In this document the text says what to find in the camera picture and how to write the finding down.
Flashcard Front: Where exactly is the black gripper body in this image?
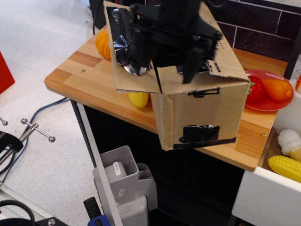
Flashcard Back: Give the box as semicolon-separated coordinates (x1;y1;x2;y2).
130;0;222;58

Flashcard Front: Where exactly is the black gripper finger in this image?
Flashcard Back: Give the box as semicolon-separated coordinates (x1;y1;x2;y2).
133;29;157;70
182;49;207;84

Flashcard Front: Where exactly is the brown cardboard box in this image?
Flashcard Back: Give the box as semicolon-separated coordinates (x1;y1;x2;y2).
104;1;250;151

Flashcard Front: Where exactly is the metal spoon on left flap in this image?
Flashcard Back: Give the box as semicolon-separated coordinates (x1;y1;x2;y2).
124;65;147;76

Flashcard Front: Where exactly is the orange plastic pumpkin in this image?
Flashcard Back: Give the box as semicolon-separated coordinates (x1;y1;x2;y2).
95;30;111;59

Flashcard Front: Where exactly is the yellow toy corn under box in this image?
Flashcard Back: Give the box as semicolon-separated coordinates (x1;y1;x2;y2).
128;92;149;108

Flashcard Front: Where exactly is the red toy tomato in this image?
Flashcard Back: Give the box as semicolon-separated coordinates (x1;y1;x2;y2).
246;76;266;103

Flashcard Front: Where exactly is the red plastic plate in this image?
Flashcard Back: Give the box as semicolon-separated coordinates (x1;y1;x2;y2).
245;69;294;111

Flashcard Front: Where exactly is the orange toy carrot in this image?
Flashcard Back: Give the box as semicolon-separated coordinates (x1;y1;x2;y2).
262;79;293;102

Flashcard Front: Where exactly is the white toy ice cream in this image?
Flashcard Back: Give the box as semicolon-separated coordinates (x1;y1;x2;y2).
277;129;301;161

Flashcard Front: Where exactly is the red box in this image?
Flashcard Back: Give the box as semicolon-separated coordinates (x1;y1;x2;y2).
0;53;15;94

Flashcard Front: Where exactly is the yellow toy corn in bin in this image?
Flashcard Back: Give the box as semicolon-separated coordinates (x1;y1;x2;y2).
268;155;301;183

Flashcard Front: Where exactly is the grey plastic holder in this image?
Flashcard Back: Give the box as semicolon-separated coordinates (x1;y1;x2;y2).
93;146;158;226

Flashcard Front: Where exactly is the white storage bin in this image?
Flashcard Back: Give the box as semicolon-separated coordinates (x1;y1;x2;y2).
232;92;301;226

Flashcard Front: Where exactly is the blue cable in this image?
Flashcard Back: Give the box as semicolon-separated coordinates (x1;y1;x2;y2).
0;97;71;184

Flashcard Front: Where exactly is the metal clamp with handle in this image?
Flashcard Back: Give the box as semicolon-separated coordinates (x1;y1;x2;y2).
0;118;56;164

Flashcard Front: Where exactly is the blue black tool handle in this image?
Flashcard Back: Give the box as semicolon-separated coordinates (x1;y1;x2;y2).
83;197;111;226

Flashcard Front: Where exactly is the black braided cable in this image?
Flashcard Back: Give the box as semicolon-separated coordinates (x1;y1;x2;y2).
0;200;38;226

